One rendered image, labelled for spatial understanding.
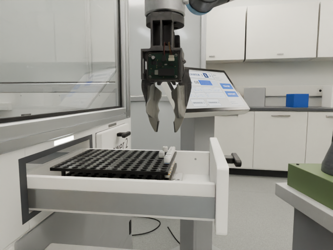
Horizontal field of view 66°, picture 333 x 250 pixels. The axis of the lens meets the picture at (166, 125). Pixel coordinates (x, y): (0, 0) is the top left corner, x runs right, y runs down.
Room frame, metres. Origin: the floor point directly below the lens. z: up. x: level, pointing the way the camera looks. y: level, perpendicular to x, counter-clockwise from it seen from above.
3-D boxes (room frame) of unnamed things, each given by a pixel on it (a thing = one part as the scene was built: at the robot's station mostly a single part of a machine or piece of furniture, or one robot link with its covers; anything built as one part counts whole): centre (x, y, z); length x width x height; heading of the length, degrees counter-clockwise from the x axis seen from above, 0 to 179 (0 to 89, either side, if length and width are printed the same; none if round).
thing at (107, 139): (0.87, 0.17, 0.87); 0.29 x 0.02 x 0.11; 173
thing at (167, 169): (0.53, 0.00, 0.90); 0.18 x 0.02 x 0.01; 173
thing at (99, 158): (0.54, 0.10, 0.87); 0.22 x 0.18 x 0.06; 83
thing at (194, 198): (0.54, 0.11, 0.86); 0.40 x 0.26 x 0.06; 83
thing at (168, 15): (0.49, 0.00, 1.11); 0.09 x 0.08 x 0.12; 172
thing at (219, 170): (0.52, -0.10, 0.87); 0.29 x 0.02 x 0.11; 173
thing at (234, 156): (0.51, -0.13, 0.91); 0.07 x 0.04 x 0.01; 173
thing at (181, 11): (0.49, 0.00, 1.20); 0.08 x 0.08 x 0.05
